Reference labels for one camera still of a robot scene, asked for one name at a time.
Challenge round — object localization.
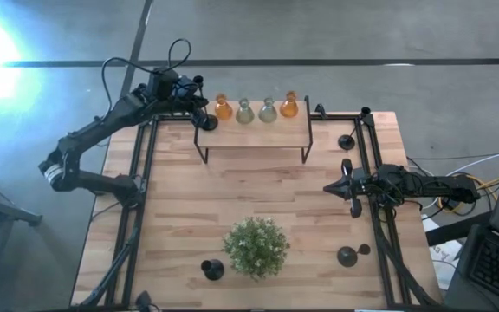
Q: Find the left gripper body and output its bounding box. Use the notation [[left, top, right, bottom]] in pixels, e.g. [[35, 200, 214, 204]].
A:
[[147, 68, 207, 112]]

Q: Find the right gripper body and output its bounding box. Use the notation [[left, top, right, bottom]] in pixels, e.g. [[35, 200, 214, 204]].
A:
[[342, 158, 379, 219]]

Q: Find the orange glass candle holder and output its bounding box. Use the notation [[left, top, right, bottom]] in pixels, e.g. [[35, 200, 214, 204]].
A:
[[214, 92, 234, 121], [280, 89, 301, 120]]

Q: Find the green glass candle holder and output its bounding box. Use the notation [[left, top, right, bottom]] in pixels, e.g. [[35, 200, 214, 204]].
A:
[[258, 95, 280, 124], [235, 97, 256, 126]]

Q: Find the black bottle-shaped candle holder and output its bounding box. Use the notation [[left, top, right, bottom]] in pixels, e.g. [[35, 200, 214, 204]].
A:
[[200, 258, 226, 282]]

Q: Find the black stemmed candle holder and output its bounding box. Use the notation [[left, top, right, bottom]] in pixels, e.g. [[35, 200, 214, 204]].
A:
[[336, 243, 372, 269]]

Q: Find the wooden shelf with black legs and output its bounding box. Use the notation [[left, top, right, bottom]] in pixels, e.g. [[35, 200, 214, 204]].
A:
[[193, 94, 315, 166]]

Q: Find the green plant in black pot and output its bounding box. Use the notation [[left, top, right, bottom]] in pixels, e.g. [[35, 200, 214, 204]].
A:
[[222, 215, 292, 283]]

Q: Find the white paper sheet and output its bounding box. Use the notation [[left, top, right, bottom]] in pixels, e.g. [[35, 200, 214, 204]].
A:
[[421, 214, 463, 290]]

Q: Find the small black object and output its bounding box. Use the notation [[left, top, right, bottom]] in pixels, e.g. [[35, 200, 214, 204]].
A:
[[134, 289, 152, 312]]

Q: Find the dark grey furniture piece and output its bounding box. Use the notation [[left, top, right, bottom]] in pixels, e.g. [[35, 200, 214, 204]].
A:
[[0, 172, 43, 228]]

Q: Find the black aluminium rig frame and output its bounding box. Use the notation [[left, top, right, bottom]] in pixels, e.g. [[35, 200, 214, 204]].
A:
[[75, 113, 199, 309], [309, 102, 439, 309]]

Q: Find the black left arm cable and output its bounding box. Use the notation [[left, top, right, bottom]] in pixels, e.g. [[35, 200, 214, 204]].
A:
[[100, 37, 192, 125]]

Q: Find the yellow cable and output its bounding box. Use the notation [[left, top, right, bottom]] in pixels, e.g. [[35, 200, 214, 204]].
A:
[[463, 175, 499, 192]]

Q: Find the white cable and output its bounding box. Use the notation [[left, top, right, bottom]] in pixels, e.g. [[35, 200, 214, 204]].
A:
[[446, 150, 499, 177]]

